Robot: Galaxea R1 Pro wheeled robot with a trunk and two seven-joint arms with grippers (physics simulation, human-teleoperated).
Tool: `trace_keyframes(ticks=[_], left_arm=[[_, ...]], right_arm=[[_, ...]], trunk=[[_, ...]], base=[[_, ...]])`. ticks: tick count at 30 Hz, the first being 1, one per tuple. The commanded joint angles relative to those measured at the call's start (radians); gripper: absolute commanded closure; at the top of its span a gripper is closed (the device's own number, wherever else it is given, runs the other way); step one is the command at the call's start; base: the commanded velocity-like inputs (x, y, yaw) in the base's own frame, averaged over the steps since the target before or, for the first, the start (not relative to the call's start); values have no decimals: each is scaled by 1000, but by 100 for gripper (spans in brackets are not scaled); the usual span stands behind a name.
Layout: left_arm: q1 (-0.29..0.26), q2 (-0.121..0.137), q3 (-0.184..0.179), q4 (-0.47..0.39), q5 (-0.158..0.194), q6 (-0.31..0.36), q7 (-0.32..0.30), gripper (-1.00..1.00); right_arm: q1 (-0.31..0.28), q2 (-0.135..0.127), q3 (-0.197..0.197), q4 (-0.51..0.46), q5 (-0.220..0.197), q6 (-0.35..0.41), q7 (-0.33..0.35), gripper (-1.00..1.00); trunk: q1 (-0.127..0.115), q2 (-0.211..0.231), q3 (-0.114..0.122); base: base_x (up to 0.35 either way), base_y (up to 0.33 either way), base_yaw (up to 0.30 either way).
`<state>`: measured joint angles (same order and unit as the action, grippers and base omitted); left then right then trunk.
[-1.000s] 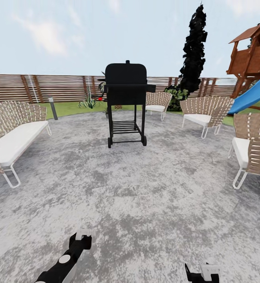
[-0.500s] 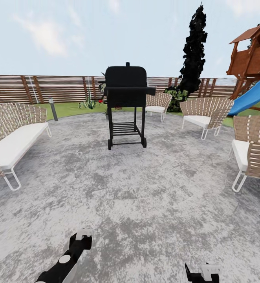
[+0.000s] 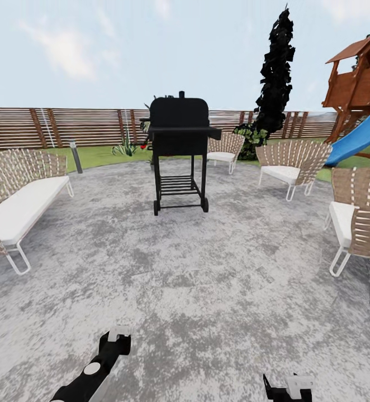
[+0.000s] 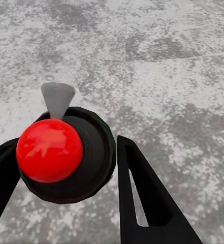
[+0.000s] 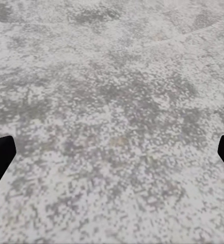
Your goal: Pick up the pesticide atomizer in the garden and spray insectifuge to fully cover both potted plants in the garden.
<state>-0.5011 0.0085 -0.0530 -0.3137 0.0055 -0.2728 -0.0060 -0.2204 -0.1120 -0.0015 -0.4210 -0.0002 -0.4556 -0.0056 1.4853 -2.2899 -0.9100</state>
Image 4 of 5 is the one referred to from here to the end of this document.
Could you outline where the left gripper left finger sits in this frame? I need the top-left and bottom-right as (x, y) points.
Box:
(0, 138), (20, 217)

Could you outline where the insectifuge atomizer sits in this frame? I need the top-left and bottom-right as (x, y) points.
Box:
(16, 82), (117, 204)

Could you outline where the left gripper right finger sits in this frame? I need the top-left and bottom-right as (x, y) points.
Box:
(116, 136), (203, 244)

